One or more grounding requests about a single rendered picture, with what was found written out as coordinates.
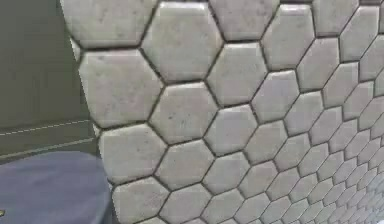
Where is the grey-blue round seat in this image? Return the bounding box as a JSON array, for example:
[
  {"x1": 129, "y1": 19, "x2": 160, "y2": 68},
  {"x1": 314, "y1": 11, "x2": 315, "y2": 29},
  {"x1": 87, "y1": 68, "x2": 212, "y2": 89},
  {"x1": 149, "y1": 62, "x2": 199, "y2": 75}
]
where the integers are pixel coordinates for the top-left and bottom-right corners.
[{"x1": 0, "y1": 150, "x2": 114, "y2": 224}]

